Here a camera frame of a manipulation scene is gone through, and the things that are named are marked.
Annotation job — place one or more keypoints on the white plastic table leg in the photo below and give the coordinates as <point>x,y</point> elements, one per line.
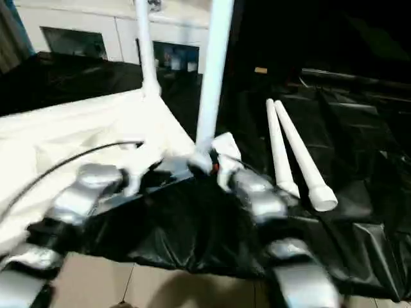
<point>147,48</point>
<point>215,80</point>
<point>281,147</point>
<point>302,150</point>

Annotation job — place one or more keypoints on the white plastic table top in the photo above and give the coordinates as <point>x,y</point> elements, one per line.
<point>80,134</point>

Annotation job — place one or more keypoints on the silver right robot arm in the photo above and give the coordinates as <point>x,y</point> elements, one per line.
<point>266,199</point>

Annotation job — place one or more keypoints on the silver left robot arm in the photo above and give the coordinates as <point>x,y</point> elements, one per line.
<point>74,195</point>

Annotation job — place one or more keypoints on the small white jar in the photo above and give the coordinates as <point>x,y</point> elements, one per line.
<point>175,63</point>
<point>192,66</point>

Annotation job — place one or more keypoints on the small tan label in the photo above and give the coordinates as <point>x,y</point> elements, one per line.
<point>260,70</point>

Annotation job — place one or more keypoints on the black work mat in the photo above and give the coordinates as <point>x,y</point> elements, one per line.
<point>353,144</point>

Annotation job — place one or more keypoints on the dark low shelf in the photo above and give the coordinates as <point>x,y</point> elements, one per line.
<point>356,77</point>

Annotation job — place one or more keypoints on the white glass-door cabinet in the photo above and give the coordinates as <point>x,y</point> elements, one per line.
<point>80,25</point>

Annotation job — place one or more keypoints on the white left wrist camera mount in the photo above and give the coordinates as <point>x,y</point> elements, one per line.
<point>141,163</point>

